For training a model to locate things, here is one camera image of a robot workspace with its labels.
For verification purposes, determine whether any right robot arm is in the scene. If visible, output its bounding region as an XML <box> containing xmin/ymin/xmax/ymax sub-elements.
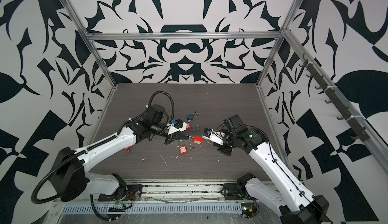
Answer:
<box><xmin>204</xmin><ymin>115</ymin><xmax>332</xmax><ymax>224</ymax></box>

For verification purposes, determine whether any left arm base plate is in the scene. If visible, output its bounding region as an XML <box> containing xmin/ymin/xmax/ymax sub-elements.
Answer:
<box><xmin>98</xmin><ymin>184</ymin><xmax>143</xmax><ymax>202</ymax></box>

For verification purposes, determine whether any black corrugated cable hose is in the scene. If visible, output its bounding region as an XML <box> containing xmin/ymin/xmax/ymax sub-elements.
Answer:
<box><xmin>147</xmin><ymin>91</ymin><xmax>176</xmax><ymax>125</ymax></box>

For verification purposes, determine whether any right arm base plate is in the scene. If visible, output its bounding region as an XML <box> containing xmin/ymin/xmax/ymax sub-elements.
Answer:
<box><xmin>220</xmin><ymin>183</ymin><xmax>263</xmax><ymax>201</ymax></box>

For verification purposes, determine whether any red padlock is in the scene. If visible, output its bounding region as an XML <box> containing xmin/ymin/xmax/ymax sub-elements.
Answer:
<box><xmin>187</xmin><ymin>136</ymin><xmax>204</xmax><ymax>145</ymax></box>
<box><xmin>186</xmin><ymin>123</ymin><xmax>201</xmax><ymax>131</ymax></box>
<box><xmin>178</xmin><ymin>140</ymin><xmax>194</xmax><ymax>155</ymax></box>

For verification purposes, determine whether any white slotted cable duct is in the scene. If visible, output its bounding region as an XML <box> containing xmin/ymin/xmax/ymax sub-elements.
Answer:
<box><xmin>60</xmin><ymin>202</ymin><xmax>243</xmax><ymax>215</ymax></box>

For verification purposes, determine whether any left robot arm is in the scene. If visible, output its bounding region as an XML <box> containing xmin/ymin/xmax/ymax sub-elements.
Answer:
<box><xmin>31</xmin><ymin>104</ymin><xmax>189</xmax><ymax>204</ymax></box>

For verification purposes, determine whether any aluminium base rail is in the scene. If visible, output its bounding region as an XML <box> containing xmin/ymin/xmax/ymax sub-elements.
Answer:
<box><xmin>51</xmin><ymin>180</ymin><xmax>313</xmax><ymax>205</ymax></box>

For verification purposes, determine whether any small electronics board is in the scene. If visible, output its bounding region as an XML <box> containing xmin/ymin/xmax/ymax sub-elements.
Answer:
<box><xmin>241</xmin><ymin>202</ymin><xmax>260</xmax><ymax>220</ymax></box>

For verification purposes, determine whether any blue padlock centre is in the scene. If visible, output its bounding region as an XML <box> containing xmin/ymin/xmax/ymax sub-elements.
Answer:
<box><xmin>187</xmin><ymin>111</ymin><xmax>198</xmax><ymax>123</ymax></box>

